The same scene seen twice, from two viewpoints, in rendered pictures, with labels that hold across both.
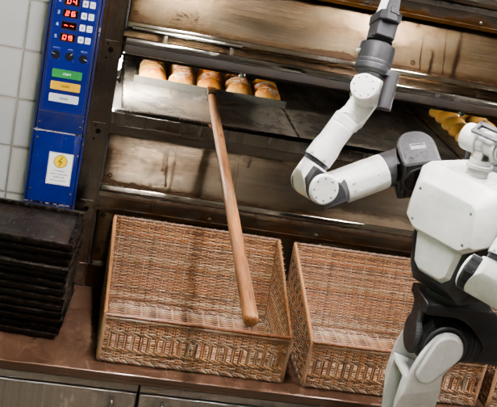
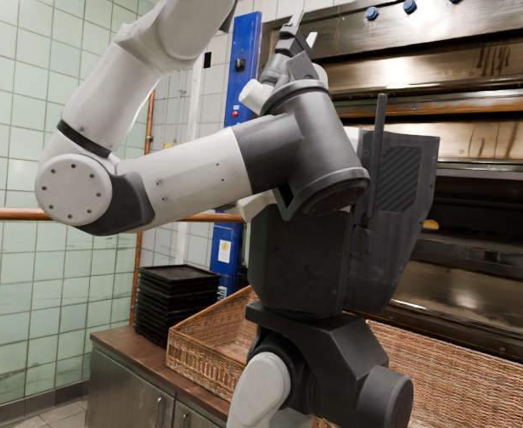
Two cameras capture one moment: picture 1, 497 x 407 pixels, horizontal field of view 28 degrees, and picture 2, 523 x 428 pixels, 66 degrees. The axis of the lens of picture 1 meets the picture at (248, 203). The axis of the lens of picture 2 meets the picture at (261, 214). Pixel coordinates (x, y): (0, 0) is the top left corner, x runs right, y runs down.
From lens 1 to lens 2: 219 cm
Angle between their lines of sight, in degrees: 50
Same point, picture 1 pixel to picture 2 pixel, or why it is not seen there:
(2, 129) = (205, 228)
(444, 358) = (260, 391)
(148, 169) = not seen: hidden behind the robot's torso
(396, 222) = (465, 312)
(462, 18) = (511, 102)
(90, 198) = (243, 273)
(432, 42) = (482, 132)
